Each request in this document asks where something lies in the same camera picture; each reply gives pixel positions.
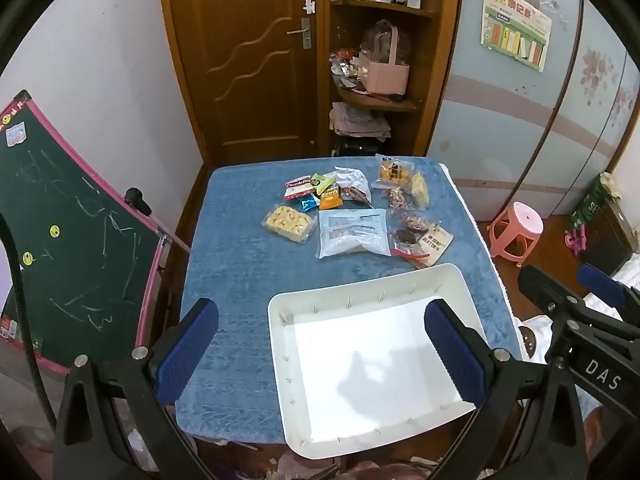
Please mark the folded pink clothes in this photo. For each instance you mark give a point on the folded pink clothes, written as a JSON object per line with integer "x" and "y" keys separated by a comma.
{"x": 357, "y": 120}

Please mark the clear packet of yellow crackers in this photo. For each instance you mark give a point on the clear packet of yellow crackers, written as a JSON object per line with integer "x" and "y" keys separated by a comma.
{"x": 287, "y": 222}

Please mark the red white cookie packet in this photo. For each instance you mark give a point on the red white cookie packet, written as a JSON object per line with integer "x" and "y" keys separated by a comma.
{"x": 298, "y": 187}

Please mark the pink basket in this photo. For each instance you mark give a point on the pink basket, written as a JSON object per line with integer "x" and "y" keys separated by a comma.
{"x": 385, "y": 77}

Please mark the checkered bedding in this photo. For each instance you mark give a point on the checkered bedding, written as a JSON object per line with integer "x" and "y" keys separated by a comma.
{"x": 632, "y": 277}

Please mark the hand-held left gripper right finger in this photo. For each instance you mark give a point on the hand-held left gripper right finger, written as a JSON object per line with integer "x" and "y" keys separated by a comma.
{"x": 455, "y": 355}

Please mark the pile of shiny wrappers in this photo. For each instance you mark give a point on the pile of shiny wrappers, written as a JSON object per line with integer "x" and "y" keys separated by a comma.
{"x": 345, "y": 65}

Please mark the wooden door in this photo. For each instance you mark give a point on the wooden door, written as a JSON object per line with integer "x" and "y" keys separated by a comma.
{"x": 240, "y": 85}

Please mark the small orange snack packet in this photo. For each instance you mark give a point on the small orange snack packet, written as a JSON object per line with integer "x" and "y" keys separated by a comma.
{"x": 331, "y": 199}

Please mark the clear packet of orange crackers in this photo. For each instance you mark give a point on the clear packet of orange crackers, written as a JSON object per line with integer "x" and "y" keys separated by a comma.
{"x": 392, "y": 172}

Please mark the white door hook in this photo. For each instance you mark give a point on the white door hook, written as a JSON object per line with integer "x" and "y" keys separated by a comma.
{"x": 310, "y": 5}

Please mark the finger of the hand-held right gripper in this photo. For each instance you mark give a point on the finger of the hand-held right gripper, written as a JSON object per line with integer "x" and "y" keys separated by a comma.
{"x": 545, "y": 287}
{"x": 600, "y": 285}

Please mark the flowered wardrobe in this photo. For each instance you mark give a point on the flowered wardrobe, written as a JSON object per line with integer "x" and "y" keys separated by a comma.
{"x": 500, "y": 135}

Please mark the wooden shelf unit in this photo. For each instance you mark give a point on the wooden shelf unit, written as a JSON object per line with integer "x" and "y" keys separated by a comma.
{"x": 440, "y": 60}

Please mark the green chalkboard with pink frame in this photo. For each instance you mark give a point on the green chalkboard with pink frame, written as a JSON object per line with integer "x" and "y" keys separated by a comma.
{"x": 75, "y": 260}

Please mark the pink toy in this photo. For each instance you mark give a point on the pink toy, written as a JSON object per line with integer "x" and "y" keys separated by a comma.
{"x": 575, "y": 240}

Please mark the dark wooden cabinet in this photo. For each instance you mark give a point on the dark wooden cabinet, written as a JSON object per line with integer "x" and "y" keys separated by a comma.
{"x": 607, "y": 240}

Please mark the pink plastic stool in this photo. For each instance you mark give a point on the pink plastic stool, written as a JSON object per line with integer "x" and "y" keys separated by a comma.
{"x": 520, "y": 220}

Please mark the small green snack packet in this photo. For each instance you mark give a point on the small green snack packet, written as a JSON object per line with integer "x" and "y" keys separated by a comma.
{"x": 320, "y": 181}

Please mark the blue plush table cover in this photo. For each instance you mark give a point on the blue plush table cover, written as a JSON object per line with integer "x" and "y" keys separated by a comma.
{"x": 240, "y": 260}

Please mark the brown kraft paper packet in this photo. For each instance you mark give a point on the brown kraft paper packet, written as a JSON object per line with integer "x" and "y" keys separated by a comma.
{"x": 436, "y": 246}

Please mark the clear packet of nuts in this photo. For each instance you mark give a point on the clear packet of nuts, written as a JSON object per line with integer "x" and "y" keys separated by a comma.
{"x": 398, "y": 199}

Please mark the large white pouch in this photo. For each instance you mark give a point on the large white pouch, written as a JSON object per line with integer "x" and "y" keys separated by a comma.
{"x": 352, "y": 232}

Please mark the white plastic tray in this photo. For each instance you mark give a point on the white plastic tray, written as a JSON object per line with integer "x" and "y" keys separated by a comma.
{"x": 375, "y": 360}

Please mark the small blue snack packet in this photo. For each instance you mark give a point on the small blue snack packet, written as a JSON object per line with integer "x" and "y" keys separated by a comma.
{"x": 308, "y": 203}

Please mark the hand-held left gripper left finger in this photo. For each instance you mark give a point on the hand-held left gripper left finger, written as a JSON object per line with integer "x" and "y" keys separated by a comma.
{"x": 187, "y": 347}

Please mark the wall poster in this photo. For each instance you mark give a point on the wall poster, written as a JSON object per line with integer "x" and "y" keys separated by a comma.
{"x": 515, "y": 30}

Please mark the clear packet of dark snack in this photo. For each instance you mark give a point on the clear packet of dark snack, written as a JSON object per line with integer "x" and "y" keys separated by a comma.
{"x": 415, "y": 222}
{"x": 404, "y": 239}

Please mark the green bag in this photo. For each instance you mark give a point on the green bag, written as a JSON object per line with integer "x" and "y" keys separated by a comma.
{"x": 590, "y": 205}

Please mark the dark bag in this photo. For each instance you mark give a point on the dark bag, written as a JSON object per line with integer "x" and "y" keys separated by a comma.
{"x": 355, "y": 147}

